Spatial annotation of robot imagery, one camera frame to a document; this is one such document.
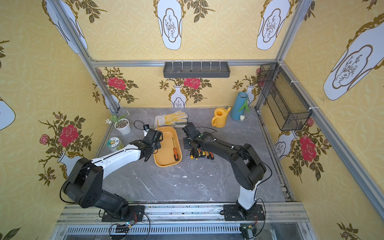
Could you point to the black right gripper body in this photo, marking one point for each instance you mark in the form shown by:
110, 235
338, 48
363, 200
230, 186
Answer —
188, 142

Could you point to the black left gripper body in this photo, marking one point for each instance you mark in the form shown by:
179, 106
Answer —
149, 149

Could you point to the large black handle screwdriver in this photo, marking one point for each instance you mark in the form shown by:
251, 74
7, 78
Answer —
192, 155

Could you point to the yellow plastic storage box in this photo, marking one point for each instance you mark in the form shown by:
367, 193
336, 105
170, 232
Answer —
165, 156

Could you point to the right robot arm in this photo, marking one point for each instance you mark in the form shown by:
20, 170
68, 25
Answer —
249, 170

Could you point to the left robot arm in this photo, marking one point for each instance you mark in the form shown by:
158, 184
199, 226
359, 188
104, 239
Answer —
84, 186

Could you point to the yellow white work glove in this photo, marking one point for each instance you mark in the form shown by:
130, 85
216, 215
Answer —
177, 119

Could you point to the yellow watering can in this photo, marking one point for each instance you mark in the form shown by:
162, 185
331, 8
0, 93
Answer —
220, 117

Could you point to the white potted succulent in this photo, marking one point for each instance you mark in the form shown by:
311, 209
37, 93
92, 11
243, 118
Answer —
120, 123

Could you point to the green tape roll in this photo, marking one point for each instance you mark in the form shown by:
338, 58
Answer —
114, 144

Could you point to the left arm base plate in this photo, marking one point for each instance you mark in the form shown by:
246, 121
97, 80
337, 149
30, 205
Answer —
128, 213

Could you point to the grey wall shelf rack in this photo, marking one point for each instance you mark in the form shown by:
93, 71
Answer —
196, 69

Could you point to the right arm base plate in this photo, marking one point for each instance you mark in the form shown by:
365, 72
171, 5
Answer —
236, 212

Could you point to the black wire mesh basket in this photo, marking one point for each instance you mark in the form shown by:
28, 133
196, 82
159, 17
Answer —
289, 108

